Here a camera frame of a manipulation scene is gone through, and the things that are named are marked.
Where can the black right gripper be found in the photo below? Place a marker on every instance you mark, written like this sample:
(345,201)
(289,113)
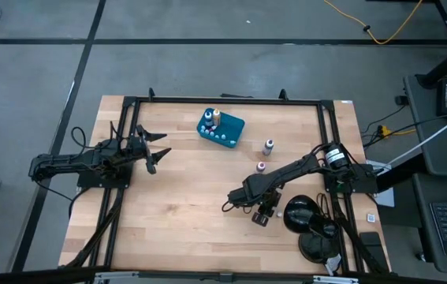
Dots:
(266,207)

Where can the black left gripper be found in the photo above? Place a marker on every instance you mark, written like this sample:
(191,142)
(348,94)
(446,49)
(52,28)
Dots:
(138,148)

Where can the pink food coloring bottle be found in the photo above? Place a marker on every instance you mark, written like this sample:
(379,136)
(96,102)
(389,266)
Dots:
(261,167)

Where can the purple food coloring bottle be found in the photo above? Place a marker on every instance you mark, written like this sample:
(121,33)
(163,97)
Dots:
(268,146)

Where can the blue food coloring bottle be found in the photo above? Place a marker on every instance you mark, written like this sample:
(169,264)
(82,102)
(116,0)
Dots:
(208,116)

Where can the yellow food coloring bottle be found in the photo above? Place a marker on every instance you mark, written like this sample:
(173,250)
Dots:
(216,116)

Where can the teal plastic bin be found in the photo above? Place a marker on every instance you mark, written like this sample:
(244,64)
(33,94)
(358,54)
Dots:
(232,126)

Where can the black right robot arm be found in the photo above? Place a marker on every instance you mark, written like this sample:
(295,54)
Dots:
(294,171)

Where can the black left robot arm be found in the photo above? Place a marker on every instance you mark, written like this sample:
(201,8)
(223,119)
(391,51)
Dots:
(69,163)

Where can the black desk lamp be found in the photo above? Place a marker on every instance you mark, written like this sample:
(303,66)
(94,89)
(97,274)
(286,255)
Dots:
(304,215)

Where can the small white code tag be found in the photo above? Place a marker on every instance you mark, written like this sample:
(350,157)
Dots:
(371,218)

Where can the black phone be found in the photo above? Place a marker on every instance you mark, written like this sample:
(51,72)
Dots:
(371,240)

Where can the yellow plug connector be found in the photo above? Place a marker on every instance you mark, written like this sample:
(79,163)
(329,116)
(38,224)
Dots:
(382,130)

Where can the white rod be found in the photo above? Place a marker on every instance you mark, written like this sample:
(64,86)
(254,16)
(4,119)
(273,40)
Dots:
(432,136)

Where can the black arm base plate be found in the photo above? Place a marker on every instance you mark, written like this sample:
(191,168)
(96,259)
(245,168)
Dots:
(367,185)
(89,183)

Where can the black metal table frame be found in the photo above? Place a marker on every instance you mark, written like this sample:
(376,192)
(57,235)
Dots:
(227,100)

